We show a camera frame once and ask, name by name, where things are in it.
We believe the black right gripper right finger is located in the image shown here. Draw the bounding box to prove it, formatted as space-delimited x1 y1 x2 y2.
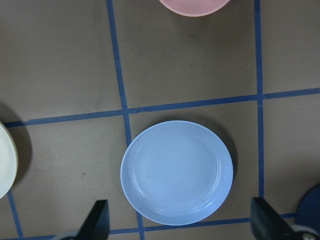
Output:
250 197 320 240

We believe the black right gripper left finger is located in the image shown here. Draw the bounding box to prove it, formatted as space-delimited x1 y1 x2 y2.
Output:
59 199 110 240

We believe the blue plate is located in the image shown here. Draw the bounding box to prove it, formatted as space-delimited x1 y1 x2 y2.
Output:
120 120 234 226

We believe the dark blue pot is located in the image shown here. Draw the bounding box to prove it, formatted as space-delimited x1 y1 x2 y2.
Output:
295 184 320 234

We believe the cream white plate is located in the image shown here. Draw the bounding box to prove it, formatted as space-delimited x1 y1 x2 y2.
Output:
0 122 19 198

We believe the pink bowl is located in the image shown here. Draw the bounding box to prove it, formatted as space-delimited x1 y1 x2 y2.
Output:
160 0 230 17

